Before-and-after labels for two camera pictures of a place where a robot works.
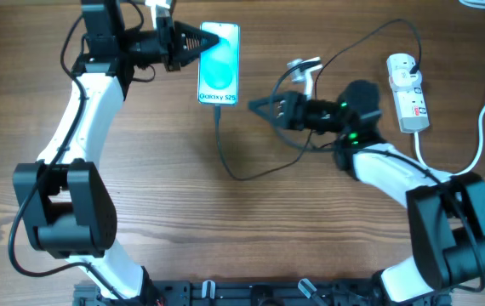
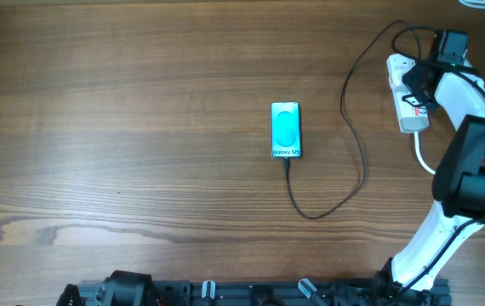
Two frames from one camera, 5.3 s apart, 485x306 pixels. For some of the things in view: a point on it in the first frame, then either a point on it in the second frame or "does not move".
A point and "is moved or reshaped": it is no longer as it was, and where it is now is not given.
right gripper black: [289, 110] to [415, 81]
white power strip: [410, 104] does not move
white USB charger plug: [401, 79] does not move
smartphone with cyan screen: [219, 67] is moved or reshaped
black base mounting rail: [242, 292] does not move
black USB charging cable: [314, 96] to [348, 123]
